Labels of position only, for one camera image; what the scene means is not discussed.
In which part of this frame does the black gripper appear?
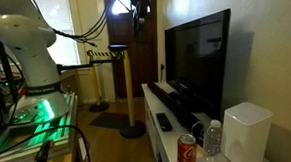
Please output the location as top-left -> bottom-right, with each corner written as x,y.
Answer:
130,0 -> 150,36

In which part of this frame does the aluminium robot base platform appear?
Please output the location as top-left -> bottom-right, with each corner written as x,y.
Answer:
0,94 -> 78,162

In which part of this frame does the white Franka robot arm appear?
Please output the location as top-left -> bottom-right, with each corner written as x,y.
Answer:
0,0 -> 69,125

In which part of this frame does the black soundbar speaker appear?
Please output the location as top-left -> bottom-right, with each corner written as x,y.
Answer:
148,82 -> 204,134

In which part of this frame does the brown wooden door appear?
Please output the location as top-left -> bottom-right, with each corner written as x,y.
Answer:
104,0 -> 158,98

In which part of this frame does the black flat screen television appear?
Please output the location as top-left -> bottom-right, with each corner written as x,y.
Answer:
164,9 -> 231,119

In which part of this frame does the dark floor mat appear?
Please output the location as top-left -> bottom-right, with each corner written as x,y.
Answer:
90,112 -> 128,130

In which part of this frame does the black remote control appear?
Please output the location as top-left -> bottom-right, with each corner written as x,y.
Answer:
156,113 -> 172,132

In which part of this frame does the white TV stand cabinet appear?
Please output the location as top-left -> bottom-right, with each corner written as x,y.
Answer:
141,77 -> 274,162

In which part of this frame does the red cola can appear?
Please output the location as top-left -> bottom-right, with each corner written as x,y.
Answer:
177,134 -> 197,162

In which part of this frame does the clear plastic water bottle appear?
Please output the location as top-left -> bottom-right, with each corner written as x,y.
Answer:
203,119 -> 222,162

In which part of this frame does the white rectangular box device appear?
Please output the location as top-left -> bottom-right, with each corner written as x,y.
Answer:
221,102 -> 272,162

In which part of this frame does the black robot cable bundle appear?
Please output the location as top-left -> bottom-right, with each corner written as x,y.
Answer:
27,0 -> 128,51

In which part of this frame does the yellow stanchion post near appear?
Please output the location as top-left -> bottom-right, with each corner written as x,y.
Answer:
109,44 -> 146,139

